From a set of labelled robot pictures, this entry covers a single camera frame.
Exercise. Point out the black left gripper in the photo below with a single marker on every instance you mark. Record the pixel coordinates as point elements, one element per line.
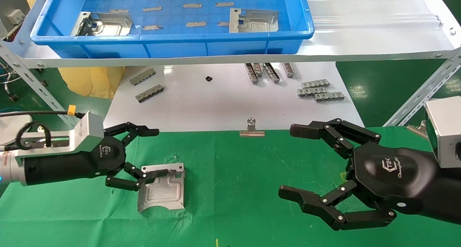
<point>72,167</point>

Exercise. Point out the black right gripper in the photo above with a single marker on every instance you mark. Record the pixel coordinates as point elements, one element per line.
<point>396,175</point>

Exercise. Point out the sheet metal bracket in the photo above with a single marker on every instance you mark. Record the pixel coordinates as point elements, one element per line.
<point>162,193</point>
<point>255,22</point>
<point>108,25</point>

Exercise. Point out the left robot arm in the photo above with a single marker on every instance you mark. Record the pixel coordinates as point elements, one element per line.
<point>10,167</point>

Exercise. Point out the grey slotted metal strip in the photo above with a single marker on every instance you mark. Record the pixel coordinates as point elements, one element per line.
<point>143,77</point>
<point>150,93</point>

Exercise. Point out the grey toothed metal strip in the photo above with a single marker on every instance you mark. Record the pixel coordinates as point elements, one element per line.
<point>316,83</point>
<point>312,91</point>
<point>329,97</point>

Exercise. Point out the yellow mesh bag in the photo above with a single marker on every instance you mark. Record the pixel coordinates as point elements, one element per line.
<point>90,81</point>

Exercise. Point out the silver binder clip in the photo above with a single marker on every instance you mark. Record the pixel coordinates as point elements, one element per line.
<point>252,133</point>
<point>417,129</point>

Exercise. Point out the green table cloth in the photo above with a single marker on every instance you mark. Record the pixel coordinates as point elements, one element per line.
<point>234,203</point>

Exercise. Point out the large blue plastic bin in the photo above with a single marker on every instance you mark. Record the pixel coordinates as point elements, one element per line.
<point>180,47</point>

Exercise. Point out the grey tape strip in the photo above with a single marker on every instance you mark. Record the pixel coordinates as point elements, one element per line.
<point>224,4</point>
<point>152,27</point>
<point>192,5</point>
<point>224,23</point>
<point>196,24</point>
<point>119,11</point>
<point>152,9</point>

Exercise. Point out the white metal shelf rack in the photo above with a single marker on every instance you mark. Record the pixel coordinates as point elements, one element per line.
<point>360,23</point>

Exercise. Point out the grey junction box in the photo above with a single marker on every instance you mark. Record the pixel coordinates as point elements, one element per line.
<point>16,16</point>

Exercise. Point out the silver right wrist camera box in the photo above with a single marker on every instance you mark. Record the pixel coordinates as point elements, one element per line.
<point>446,131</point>

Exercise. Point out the grey metal rail piece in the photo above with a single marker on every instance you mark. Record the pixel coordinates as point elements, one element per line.
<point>272,72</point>
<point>252,73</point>
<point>258,69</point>
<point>289,70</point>

